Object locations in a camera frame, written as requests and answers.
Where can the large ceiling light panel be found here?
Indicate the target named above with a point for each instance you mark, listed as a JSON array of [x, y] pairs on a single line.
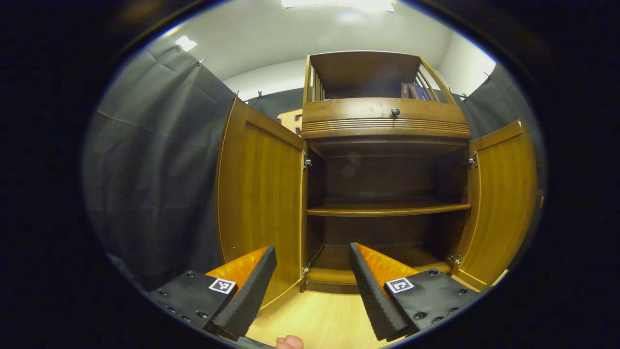
[[339, 4]]

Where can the small ceiling light panel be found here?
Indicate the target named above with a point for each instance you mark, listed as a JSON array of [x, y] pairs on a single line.
[[186, 43]]

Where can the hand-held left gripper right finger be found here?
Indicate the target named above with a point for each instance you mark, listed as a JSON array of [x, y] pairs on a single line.
[[370, 295]]

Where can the wooden shoe cabinet door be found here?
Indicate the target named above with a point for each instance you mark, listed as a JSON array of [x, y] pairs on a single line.
[[261, 194], [503, 194]]

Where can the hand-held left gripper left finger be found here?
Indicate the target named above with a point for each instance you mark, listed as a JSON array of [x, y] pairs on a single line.
[[252, 295]]

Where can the dark brown book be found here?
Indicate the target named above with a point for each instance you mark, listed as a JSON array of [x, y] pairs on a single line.
[[404, 90]]

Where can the maroon book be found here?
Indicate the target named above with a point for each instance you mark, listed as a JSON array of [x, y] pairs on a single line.
[[412, 91]]

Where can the black backdrop cloth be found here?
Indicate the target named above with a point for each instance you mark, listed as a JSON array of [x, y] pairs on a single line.
[[155, 169]]

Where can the wooden cabinet drawer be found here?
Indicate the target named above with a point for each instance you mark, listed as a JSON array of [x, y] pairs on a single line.
[[348, 112]]

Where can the blue book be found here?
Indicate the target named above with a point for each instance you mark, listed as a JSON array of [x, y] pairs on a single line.
[[421, 93]]

